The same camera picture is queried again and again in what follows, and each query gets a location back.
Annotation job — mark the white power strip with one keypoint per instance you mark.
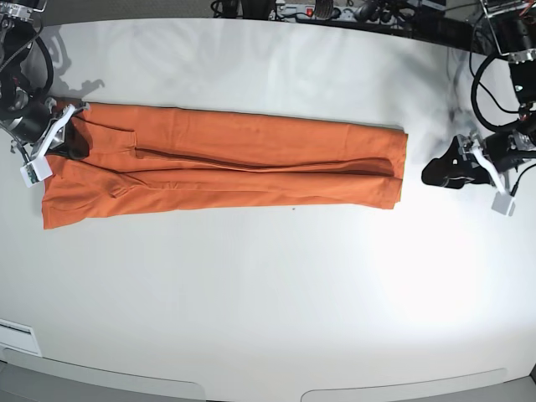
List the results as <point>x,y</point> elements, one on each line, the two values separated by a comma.
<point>374,12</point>

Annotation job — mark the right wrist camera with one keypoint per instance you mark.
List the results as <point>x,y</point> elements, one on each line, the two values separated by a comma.
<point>35,171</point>

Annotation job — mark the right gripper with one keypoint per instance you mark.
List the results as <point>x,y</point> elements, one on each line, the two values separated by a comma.
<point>30,129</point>

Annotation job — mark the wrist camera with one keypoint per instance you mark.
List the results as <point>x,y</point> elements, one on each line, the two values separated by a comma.
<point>504,203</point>
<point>35,171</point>

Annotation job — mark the orange T-shirt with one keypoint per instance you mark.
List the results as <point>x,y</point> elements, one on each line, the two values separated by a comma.
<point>146,159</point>

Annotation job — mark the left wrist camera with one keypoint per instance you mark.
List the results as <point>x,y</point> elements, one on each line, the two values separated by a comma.
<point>504,203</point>

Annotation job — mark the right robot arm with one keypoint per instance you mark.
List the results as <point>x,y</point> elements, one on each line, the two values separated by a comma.
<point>21,28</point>

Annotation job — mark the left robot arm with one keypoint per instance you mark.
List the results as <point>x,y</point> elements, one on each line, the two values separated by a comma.
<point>504,30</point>

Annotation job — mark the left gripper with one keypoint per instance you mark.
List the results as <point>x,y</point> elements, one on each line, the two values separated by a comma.
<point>479,161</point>

